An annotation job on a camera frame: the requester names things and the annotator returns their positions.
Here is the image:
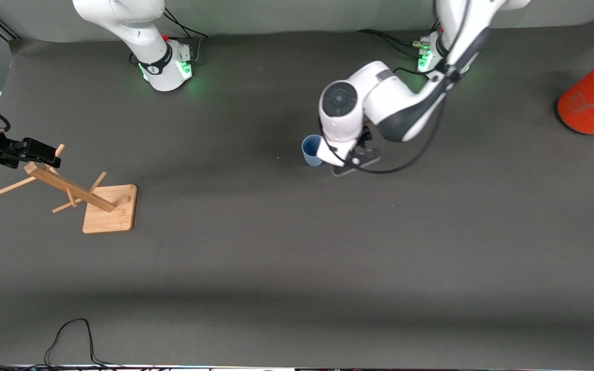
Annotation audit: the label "light blue plastic cup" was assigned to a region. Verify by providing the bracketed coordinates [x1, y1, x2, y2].
[302, 134, 325, 167]

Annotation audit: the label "wooden mug tree stand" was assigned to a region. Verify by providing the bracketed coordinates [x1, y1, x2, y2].
[0, 144, 138, 234]

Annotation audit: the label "orange cylindrical container grey lid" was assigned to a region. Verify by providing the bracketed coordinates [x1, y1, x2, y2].
[557, 51, 594, 136]

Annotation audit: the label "black frame rail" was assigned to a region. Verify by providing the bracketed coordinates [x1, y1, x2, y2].
[0, 17, 19, 41]

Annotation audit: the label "black left arm base cables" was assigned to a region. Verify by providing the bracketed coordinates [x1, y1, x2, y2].
[356, 28, 429, 58]

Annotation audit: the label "black arm base cables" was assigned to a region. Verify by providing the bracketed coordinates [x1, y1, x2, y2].
[163, 8, 208, 39]
[356, 28, 429, 58]

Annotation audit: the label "black cable loop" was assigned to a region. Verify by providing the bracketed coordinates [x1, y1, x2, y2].
[44, 318, 122, 367]

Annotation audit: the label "black right arm base cables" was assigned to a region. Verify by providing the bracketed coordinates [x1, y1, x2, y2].
[163, 8, 208, 39]

